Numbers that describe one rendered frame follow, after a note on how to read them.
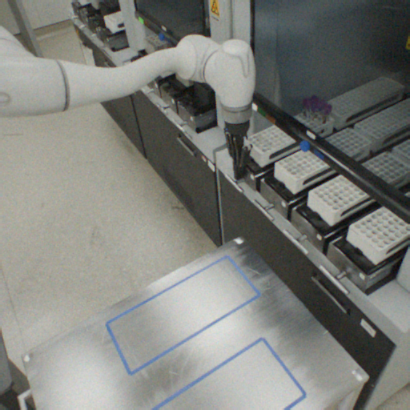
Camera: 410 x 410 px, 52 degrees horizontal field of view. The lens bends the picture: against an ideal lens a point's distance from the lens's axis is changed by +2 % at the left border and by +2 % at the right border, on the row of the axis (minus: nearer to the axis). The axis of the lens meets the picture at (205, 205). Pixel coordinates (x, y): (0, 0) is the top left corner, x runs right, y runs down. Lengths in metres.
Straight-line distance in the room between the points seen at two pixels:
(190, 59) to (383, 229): 0.67
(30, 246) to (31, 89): 1.67
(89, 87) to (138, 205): 1.59
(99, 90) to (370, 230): 0.72
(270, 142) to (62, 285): 1.31
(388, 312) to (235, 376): 0.43
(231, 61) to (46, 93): 0.46
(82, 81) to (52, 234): 1.64
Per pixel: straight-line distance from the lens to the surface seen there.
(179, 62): 1.19
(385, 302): 1.17
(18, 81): 0.86
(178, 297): 1.04
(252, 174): 1.33
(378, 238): 1.12
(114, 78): 0.94
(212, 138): 1.60
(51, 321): 2.12
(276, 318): 1.00
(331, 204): 1.18
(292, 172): 1.25
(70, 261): 2.29
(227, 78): 1.11
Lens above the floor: 1.69
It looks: 46 degrees down
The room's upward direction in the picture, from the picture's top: 7 degrees counter-clockwise
